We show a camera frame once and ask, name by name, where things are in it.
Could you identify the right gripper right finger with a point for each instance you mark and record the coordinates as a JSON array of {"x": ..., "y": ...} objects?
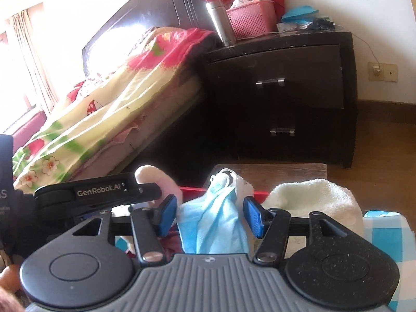
[{"x": 271, "y": 226}]

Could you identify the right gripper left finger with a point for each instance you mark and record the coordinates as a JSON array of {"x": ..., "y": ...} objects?
[{"x": 148, "y": 226}]

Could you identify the white towel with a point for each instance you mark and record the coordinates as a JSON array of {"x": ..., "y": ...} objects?
[{"x": 318, "y": 195}]

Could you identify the cream teddy bear plush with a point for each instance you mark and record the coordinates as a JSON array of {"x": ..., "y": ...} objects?
[{"x": 151, "y": 174}]

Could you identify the blue face mask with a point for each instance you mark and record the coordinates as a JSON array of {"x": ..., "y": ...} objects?
[{"x": 211, "y": 224}]

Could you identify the pink knitted yarn knot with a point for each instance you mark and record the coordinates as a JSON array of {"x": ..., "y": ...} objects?
[{"x": 171, "y": 244}]

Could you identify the white sponge block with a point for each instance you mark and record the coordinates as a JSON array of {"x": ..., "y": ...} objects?
[{"x": 242, "y": 189}]

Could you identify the person's left hand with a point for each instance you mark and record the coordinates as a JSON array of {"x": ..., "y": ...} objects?
[{"x": 10, "y": 284}]

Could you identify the red cardboard box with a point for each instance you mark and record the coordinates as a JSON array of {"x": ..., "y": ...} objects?
[{"x": 191, "y": 193}]

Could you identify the blue white checkered tablecloth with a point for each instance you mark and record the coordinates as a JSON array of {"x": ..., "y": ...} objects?
[{"x": 391, "y": 233}]

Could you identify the floral bed blanket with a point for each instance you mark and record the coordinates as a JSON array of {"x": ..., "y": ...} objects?
[{"x": 134, "y": 101}]

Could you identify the dark wooden nightstand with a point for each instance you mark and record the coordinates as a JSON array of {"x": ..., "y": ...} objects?
[{"x": 294, "y": 97}]

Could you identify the beige window curtain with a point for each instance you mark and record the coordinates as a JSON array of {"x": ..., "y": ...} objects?
[{"x": 27, "y": 37}]

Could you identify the pink plastic basket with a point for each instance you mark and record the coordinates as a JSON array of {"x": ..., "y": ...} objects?
[{"x": 253, "y": 19}]

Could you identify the blue paper on nightstand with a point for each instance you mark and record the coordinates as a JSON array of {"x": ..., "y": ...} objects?
[{"x": 304, "y": 18}]

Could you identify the steel thermos flask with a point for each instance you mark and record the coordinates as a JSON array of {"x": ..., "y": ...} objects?
[{"x": 222, "y": 24}]

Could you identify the dark wooden headboard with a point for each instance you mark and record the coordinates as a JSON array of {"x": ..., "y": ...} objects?
[{"x": 133, "y": 19}]

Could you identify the wall power socket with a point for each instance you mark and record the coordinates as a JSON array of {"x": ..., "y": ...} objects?
[{"x": 382, "y": 72}]

